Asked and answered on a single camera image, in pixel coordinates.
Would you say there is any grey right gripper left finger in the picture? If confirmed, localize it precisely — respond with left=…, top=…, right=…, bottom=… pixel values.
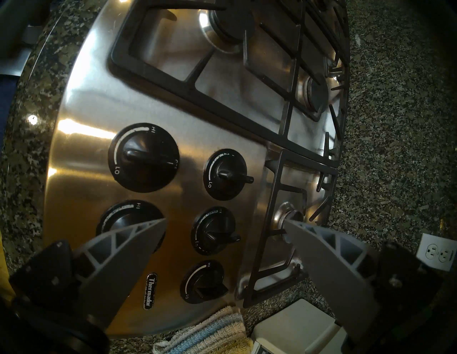
left=9, top=218, right=169, bottom=330

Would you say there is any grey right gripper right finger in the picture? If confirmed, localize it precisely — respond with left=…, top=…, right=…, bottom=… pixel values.
left=284, top=218, right=444, bottom=346

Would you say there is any large black stove knob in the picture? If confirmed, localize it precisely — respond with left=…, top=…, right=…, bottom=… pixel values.
left=108, top=123, right=180, bottom=193
left=96, top=200, right=166, bottom=252

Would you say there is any small black stove knob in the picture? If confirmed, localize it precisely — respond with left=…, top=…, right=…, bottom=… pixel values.
left=191, top=206, right=241, bottom=256
left=204, top=149, right=255, bottom=201
left=180, top=260, right=230, bottom=304

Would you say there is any white kitchen appliance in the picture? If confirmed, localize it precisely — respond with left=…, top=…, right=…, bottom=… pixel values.
left=251, top=298, right=348, bottom=354

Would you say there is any small black capped gas burner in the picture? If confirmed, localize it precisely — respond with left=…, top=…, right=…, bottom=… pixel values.
left=273, top=202, right=306, bottom=232

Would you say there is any narrow black cast iron grate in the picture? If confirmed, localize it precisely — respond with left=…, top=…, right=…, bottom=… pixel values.
left=243, top=148, right=338, bottom=308

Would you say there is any striped blue yellow dish towel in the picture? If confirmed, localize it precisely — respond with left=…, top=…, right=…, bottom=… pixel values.
left=154, top=305, right=254, bottom=354

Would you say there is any stainless steel gas cooktop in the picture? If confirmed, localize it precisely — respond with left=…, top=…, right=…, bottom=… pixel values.
left=43, top=0, right=352, bottom=338

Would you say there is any dark blue cloth cover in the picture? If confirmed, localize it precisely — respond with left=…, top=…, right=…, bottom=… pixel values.
left=0, top=77, right=18, bottom=222

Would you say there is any wide black cast iron grate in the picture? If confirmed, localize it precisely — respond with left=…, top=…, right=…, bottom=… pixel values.
left=109, top=0, right=352, bottom=168

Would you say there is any white wall power outlet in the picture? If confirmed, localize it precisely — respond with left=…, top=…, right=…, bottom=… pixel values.
left=416, top=233, right=457, bottom=272

